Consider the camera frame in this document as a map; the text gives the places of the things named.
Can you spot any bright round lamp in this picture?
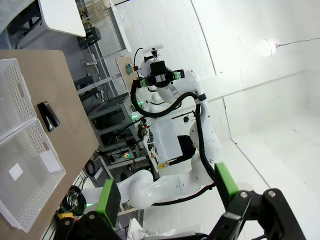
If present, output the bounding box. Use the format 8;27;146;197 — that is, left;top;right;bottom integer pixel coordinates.
259;38;278;58

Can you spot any white long shelf board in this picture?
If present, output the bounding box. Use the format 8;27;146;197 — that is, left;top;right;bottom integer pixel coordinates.
109;0;141;54

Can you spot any black stapler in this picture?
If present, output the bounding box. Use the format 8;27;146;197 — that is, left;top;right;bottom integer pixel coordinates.
36;100;61;133

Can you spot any white desk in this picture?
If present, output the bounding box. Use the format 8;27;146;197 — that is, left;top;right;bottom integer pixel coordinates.
37;0;87;38

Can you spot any white electronics box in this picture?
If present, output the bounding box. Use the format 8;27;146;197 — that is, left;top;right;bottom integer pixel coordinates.
148;117;183;164

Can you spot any black cable bundle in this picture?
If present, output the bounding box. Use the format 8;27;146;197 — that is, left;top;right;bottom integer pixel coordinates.
63;184;88;216

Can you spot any metal electronics rack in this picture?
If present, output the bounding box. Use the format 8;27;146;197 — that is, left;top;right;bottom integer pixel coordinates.
86;94;142;176

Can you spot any black step stool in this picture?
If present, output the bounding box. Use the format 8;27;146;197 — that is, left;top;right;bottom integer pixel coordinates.
79;26;102;50

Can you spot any black office chair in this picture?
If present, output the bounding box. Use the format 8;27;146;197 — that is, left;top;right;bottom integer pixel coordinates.
7;0;42;48

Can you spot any yellow red emergency stop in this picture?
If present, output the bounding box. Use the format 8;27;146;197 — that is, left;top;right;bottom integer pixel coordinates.
56;211;76;222

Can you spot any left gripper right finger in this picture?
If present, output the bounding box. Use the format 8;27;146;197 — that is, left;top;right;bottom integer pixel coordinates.
207;162;307;240

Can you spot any thin lamp cable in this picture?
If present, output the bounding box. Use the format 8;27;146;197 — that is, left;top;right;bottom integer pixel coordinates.
274;37;320;48

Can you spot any white perforated plastic basket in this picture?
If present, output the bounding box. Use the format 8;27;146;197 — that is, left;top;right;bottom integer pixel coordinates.
0;117;67;233
0;58;38;142

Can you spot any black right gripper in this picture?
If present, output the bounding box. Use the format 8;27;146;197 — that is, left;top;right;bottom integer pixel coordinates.
136;61;186;88

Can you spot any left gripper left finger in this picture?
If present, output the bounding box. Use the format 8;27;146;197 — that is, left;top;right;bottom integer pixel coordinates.
56;178;126;240

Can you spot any black equipment box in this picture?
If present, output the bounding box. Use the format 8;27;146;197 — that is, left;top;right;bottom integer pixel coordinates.
74;75;100;94

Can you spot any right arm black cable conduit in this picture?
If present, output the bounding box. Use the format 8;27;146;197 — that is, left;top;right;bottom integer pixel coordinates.
130;78;217;207

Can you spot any wooden board with coloured blocks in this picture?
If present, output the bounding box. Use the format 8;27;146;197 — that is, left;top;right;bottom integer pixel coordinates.
115;56;138;95

